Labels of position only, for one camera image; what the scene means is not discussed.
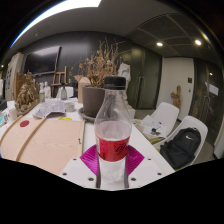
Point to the black wall screen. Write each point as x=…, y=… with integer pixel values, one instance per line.
x=41, y=61

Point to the dried plant in dark pot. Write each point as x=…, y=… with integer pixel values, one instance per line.
x=93, y=101

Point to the clear red-labelled drink bottle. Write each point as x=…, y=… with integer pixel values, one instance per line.
x=112, y=146

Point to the wooden figure statue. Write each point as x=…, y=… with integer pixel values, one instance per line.
x=176, y=96

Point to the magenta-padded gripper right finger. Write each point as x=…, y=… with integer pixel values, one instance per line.
x=136, y=163

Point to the light wooden drawing board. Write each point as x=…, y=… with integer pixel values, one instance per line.
x=50, y=143

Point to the flat round red coaster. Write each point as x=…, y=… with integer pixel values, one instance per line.
x=24, y=123

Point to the wooden easel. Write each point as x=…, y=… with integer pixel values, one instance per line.
x=58, y=80

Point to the green-labelled clear bottle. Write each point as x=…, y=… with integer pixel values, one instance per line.
x=42, y=95

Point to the white plaster statue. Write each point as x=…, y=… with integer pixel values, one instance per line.
x=125, y=73

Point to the black backpack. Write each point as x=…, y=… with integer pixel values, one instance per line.
x=181, y=148

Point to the small clear glass jar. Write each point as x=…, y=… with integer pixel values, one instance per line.
x=69, y=106

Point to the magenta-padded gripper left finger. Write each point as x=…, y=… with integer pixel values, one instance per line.
x=88, y=163

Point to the brown cardboard box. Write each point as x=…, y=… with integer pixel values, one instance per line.
x=81, y=88

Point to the long ceiling light strip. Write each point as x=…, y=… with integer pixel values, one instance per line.
x=56, y=10

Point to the white chairs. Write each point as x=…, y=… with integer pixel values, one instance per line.
x=168, y=111

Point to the white cabinet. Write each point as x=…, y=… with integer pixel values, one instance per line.
x=13, y=73

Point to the small yellow tag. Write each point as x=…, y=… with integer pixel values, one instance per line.
x=64, y=118

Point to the round ceiling spotlights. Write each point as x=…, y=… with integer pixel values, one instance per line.
x=198, y=42

